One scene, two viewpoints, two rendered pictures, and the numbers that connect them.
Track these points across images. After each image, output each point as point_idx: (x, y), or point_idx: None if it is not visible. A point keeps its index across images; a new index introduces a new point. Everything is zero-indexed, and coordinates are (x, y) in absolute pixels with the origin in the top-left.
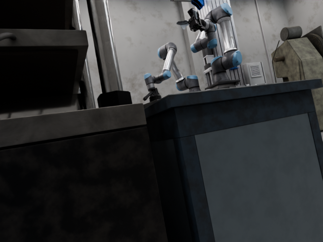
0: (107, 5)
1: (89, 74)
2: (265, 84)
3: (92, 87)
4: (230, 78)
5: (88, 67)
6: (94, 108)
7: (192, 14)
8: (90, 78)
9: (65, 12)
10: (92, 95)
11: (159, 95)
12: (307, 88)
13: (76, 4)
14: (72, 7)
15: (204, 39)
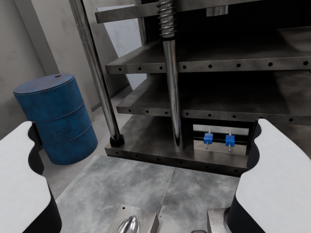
0: (101, 103)
1: (171, 116)
2: None
3: (173, 126)
4: None
5: (171, 111)
6: (174, 140)
7: (46, 183)
8: (172, 119)
9: (148, 73)
10: (172, 131)
11: (224, 219)
12: None
13: (164, 51)
14: (142, 73)
15: None
